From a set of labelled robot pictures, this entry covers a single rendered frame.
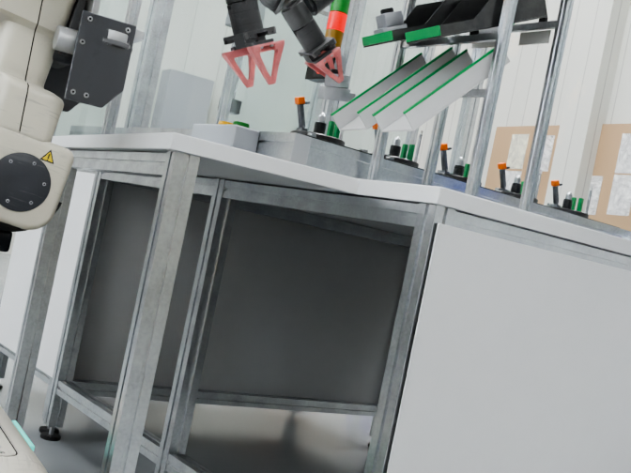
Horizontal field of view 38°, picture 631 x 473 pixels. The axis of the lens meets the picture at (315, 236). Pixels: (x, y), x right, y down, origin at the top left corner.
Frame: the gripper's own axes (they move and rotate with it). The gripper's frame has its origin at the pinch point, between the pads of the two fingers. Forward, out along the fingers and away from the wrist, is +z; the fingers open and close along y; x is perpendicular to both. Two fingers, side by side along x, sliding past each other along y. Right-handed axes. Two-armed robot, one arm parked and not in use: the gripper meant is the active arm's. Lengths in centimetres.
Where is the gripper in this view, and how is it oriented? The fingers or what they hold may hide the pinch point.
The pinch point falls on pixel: (335, 78)
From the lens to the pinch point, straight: 217.2
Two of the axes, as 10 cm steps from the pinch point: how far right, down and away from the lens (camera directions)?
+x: -7.9, 6.0, -1.4
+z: 5.2, 7.7, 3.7
